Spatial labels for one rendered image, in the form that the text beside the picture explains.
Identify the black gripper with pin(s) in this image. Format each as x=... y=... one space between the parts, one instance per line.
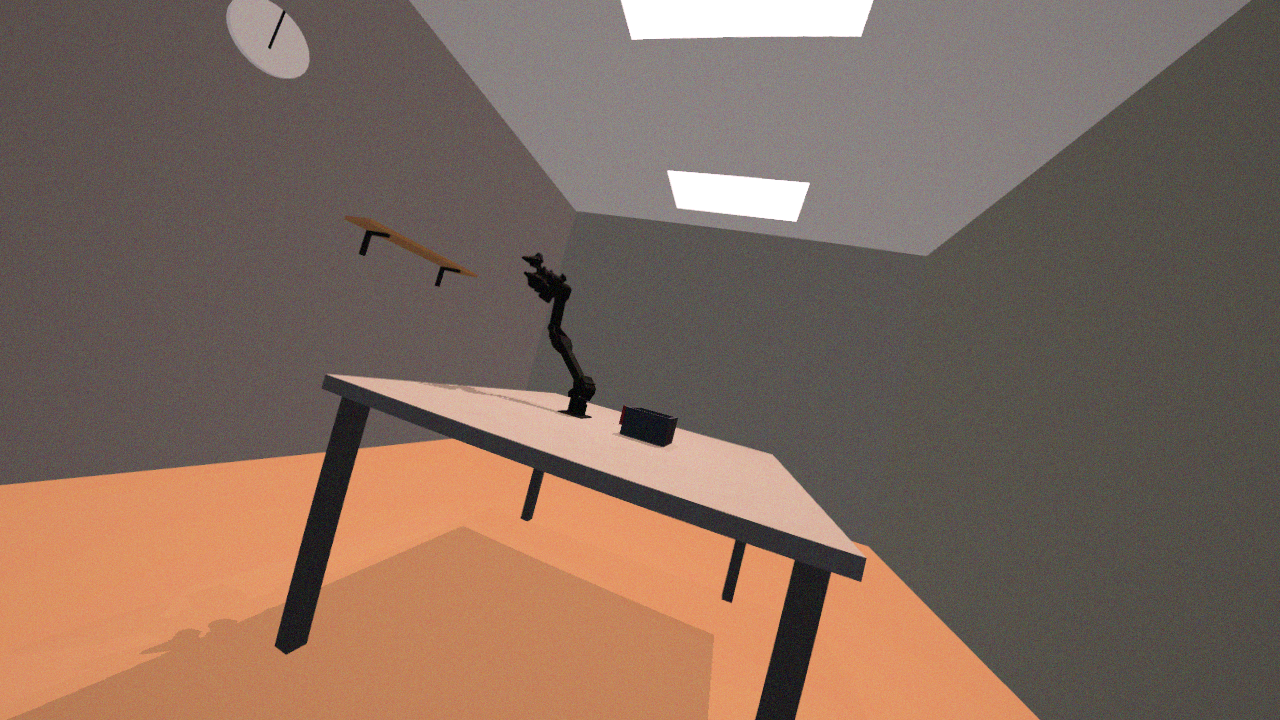
x=543 y=276

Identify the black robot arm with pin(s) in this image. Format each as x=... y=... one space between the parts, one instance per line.
x=582 y=385

